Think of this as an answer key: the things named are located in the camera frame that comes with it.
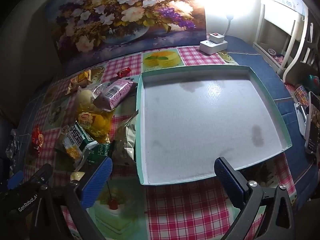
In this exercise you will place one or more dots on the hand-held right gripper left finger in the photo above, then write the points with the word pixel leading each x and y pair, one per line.
pixel 97 182

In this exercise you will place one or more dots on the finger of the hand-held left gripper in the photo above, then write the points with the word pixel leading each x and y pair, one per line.
pixel 15 180
pixel 42 173

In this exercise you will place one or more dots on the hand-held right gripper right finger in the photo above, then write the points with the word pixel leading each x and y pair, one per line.
pixel 228 182

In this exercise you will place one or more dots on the red and white snack packet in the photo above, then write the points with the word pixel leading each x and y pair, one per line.
pixel 37 137

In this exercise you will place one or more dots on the green corn snack packet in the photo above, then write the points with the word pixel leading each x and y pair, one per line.
pixel 75 142

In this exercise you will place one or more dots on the pale green snack packet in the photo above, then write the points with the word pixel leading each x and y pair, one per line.
pixel 126 140

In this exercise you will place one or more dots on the yellow transparent snack packet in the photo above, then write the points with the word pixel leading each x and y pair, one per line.
pixel 97 122

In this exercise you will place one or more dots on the teal cardboard box tray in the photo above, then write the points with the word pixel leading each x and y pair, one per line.
pixel 200 117

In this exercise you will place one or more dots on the pink snack packet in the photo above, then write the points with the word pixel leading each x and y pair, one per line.
pixel 115 93

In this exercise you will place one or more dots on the silver foil wrapper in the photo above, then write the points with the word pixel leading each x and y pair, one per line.
pixel 12 145

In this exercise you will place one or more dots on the round pastry in clear wrapper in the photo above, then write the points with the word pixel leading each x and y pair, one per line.
pixel 83 98

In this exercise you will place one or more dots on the orange yellow snack packet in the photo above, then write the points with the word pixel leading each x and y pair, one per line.
pixel 80 78

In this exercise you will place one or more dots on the smartphone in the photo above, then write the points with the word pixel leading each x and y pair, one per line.
pixel 313 125

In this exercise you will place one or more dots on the blue woven cloth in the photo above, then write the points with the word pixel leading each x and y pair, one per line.
pixel 265 80

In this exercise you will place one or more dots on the pink woven mat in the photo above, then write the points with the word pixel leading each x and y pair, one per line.
pixel 290 87

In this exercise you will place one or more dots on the small red candy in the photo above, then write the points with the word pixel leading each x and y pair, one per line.
pixel 124 72

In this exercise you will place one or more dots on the colourful cube puzzle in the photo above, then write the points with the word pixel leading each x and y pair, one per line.
pixel 302 96

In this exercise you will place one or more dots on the teal toy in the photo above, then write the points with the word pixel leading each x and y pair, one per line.
pixel 312 81

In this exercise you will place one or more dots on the pink floral pouch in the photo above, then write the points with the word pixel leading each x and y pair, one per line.
pixel 278 58

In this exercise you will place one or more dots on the white power strip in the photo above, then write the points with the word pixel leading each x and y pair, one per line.
pixel 212 47

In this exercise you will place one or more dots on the white round drain cover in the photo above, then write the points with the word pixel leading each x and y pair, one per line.
pixel 272 52

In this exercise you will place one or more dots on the white gooseneck lamp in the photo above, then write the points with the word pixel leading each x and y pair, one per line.
pixel 228 26

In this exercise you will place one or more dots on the floral painting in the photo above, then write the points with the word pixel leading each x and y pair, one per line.
pixel 112 17

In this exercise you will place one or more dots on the white shelf rack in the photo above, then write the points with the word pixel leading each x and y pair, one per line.
pixel 280 17

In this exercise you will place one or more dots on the white printed paper sign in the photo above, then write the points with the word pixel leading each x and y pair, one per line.
pixel 285 0

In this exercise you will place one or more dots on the white plug adapter red switch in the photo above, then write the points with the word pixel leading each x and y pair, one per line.
pixel 215 37

